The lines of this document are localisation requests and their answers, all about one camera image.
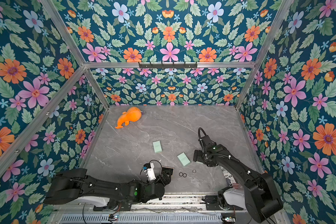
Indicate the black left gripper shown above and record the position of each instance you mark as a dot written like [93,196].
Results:
[160,181]

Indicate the orange plush toy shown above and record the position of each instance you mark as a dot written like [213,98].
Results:
[133,114]

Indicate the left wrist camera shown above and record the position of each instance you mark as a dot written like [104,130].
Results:
[148,168]

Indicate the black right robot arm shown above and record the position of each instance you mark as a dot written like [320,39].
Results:
[259,194]

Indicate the mint green box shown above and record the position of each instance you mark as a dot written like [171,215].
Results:
[157,147]
[184,160]

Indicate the black hook rail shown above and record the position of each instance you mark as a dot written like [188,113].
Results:
[161,65]

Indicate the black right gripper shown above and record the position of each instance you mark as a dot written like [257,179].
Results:
[199,156]

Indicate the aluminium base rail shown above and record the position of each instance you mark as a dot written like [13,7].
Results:
[170,203]

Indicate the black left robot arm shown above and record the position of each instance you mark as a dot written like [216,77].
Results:
[76,185]

